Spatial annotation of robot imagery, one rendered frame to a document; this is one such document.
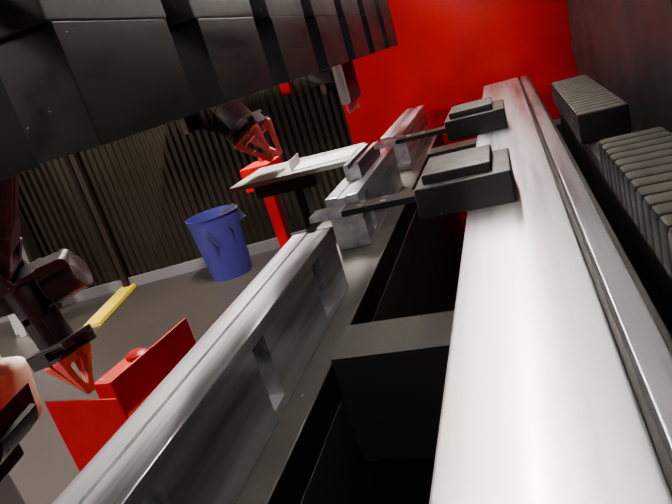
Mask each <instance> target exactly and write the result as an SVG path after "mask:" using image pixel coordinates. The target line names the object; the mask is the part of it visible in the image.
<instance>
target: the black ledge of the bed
mask: <svg viewBox="0 0 672 504"><path fill-rule="evenodd" d="M442 142H443V137H442V134H438V135H433V136H429V137H428V138H427V140H426V142H425V144H424V145H423V147H422V149H421V151H420V153H419V155H418V157H417V159H416V161H415V163H414V164H413V166H412V168H411V169H407V170H403V171H399V172H400V176H401V180H402V184H403V185H402V187H401V189H400V191H399V192H404V191H409V190H413V189H415V187H416V185H417V183H418V180H419V178H420V176H421V174H422V171H423V169H424V167H425V166H426V164H427V162H428V157H427V154H428V151H429V149H431V148H435V147H439V146H441V145H442ZM416 208H417V203H416V202H414V203H409V204H404V205H399V206H394V207H391V208H390V210H389V212H388V214H387V216H386V218H385V219H384V221H383V223H382V225H381V227H380V229H379V231H378V233H377V235H376V236H375V238H374V240H373V242H372V244H371V245H366V246H360V247H355V248H350V249H344V250H339V247H338V243H337V241H335V242H336V246H337V249H338V252H339V256H340V259H341V263H342V266H343V269H344V273H345V276H346V279H347V283H348V286H349V288H348V290H347V291H346V293H345V295H344V297H343V299H342V301H341V303H340V305H339V307H338V309H337V310H336V312H335V314H334V316H333V318H332V320H331V322H330V324H329V326H328V327H327V329H326V331H325V333H324V335H323V337H322V339H321V341H320V343H319V345H318V346H317V348H316V350H315V352H314V354H313V356H312V358H311V360H310V362H309V363H308V365H307V367H306V369H305V371H304V373H303V375H302V377H301V379H300V381H299V382H298V384H297V386H296V388H295V390H294V392H293V394H292V396H291V398H290V400H289V401H288V403H287V405H286V407H285V409H284V411H283V413H282V415H281V417H280V418H279V420H278V422H277V424H276V426H275V428H274V430H273V432H272V434H271V436H270V437H269V439H268V441H267V443H266V445H265V447H264V449H263V451H262V453H261V454H260V456H259V458H258V460H257V462H256V464H255V466H254V468H253V470H252V472H251V473H250V475H249V477H248V479H247V481H246V483H245V485H244V487H243V489H242V491H241V492H240V494H239V496H238V498H237V500H236V502H235V504H300V503H301V500H302V498H303V495H304V492H305V490H306V487H307V485H308V482H309V480H310V477H311V475H312V472H313V470H314V467H315V465H316V462H317V460H318V457H319V454H320V452H321V449H322V447H323V444H324V442H325V439H326V437H327V434H328V432H329V429H330V427H331V424H332V421H333V419H334V416H335V414H336V411H337V409H338V406H339V404H340V401H341V399H342V393H341V390H340V387H339V384H338V381H337V378H336V374H335V371H334V368H333V365H332V362H331V358H332V356H333V354H334V352H335V350H336V348H337V346H338V344H339V341H340V339H341V337H342V335H343V333H344V331H345V329H346V326H347V325H354V324H361V323H368V322H372V320H373V317H374V315H375V312H376V310H377V307H378V305H379V302H380V300H381V297H382V295H383V292H384V289H385V287H386V284H387V282H388V279H389V277H390V274H391V272H392V269H393V267H394V264H395V262H396V259H397V257H398V254H399V251H400V249H401V246H402V244H403V241H404V239H405V236H406V234H407V231H408V229H409V226H410V224H411V221H412V218H413V216H414V213H415V211H416Z"/></svg>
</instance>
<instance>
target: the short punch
mask: <svg viewBox="0 0 672 504"><path fill-rule="evenodd" d="M331 69H332V72H333V76H334V79H335V83H336V87H337V90H338V94H339V98H340V101H341V104H342V105H345V104H346V106H347V110H348V114H351V113H352V112H353V111H355V110H356V109H358V108H359V107H360V104H359V100H358V98H359V97H360V96H361V91H360V88H359V84H358V80H357V76H356V72H355V69H354V65H353V61H352V60H351V61H349V62H346V63H343V64H340V65H337V66H334V67H331Z"/></svg>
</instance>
